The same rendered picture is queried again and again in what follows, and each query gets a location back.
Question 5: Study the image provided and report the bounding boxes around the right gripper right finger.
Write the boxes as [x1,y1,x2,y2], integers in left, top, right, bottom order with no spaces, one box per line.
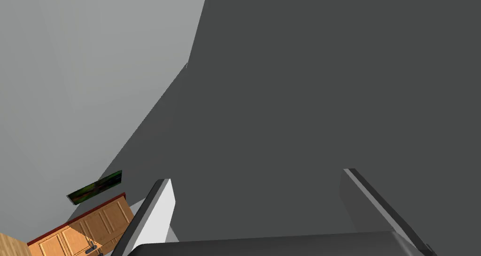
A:
[340,168,437,256]

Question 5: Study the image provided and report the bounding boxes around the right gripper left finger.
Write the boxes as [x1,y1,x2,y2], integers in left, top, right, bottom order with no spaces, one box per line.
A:
[111,178,176,256]

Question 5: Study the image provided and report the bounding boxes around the wooden cabinet with red top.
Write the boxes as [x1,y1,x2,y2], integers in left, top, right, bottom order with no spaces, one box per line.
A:
[27,192,134,256]

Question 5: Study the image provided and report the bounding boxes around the green picture on wall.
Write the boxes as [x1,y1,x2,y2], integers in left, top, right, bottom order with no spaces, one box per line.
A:
[66,170,123,206]

